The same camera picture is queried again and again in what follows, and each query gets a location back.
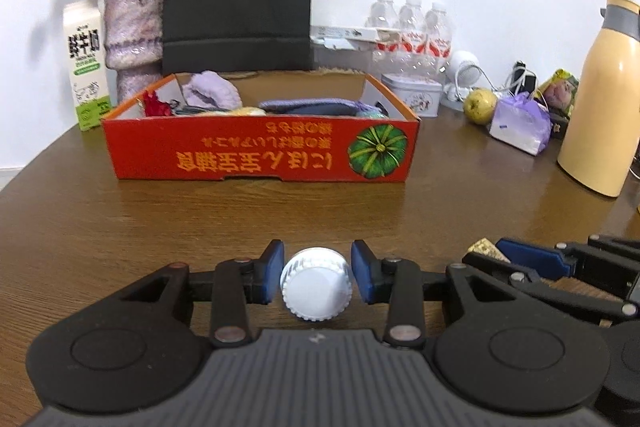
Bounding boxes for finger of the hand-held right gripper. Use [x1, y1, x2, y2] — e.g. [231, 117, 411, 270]
[496, 234, 640, 303]
[462, 251, 640, 326]

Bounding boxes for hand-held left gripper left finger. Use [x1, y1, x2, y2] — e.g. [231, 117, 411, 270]
[120, 239, 286, 348]

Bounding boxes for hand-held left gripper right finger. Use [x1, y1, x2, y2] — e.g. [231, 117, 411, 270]
[350, 239, 516, 350]

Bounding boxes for gold glitter piece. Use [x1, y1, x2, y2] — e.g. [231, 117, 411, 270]
[467, 241, 512, 264]

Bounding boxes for white bottle cap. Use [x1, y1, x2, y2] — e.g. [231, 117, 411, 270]
[280, 247, 354, 324]

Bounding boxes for red cardboard box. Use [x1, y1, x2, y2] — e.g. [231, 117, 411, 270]
[101, 71, 422, 184]

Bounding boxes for dark navy pouch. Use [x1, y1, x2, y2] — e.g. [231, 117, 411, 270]
[259, 98, 361, 117]

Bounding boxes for purple fluffy headband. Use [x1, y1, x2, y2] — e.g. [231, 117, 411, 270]
[181, 71, 242, 112]

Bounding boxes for red flower hair clip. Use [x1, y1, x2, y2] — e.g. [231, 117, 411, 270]
[141, 91, 172, 117]

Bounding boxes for purple tissue pack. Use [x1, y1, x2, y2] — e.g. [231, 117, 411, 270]
[489, 92, 553, 156]

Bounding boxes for yellow green pear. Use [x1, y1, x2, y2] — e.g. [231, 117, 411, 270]
[463, 88, 499, 126]

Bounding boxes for yellow thermos jug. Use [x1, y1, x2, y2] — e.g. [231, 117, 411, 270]
[556, 0, 640, 198]

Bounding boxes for colourful snack bag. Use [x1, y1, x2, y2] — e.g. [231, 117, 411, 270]
[532, 68, 581, 118]

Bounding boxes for white printed tin box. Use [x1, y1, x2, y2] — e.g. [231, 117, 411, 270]
[381, 73, 444, 118]

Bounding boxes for white round desk gadget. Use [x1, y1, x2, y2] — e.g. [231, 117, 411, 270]
[442, 50, 480, 110]

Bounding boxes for flat white carton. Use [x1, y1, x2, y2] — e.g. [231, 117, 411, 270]
[310, 25, 381, 53]

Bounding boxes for white green milk carton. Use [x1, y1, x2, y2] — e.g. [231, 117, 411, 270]
[62, 0, 112, 132]

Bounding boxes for purple mottled vase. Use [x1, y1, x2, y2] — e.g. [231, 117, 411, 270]
[102, 0, 166, 106]

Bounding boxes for white charging cables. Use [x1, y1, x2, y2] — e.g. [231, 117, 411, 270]
[475, 66, 522, 98]

